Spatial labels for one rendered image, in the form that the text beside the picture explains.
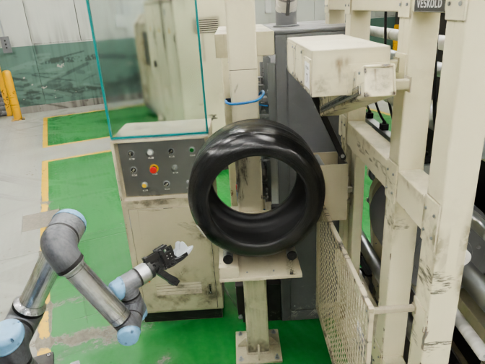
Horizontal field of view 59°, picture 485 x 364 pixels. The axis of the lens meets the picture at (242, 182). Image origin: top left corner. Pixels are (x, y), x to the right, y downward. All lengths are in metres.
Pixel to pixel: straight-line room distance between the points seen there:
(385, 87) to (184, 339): 2.08
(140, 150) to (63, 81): 8.18
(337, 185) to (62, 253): 1.28
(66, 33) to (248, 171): 8.83
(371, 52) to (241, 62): 0.73
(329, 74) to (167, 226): 1.57
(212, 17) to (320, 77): 3.82
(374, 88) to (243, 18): 0.83
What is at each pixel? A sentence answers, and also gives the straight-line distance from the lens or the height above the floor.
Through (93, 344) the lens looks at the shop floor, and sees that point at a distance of 3.06.
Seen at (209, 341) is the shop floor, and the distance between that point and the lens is 2.87.
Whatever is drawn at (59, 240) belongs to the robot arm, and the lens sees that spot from 1.49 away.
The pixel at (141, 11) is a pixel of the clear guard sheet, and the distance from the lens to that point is 2.39.
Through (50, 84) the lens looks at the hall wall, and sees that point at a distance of 10.66.
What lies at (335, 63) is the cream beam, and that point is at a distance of 1.42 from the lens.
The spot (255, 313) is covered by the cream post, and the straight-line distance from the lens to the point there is 2.56.
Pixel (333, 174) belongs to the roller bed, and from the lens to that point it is 2.11.
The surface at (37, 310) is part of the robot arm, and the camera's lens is 1.80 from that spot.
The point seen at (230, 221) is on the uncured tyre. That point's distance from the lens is 2.09.
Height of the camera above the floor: 1.92
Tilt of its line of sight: 22 degrees down
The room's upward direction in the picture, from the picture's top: 3 degrees counter-clockwise
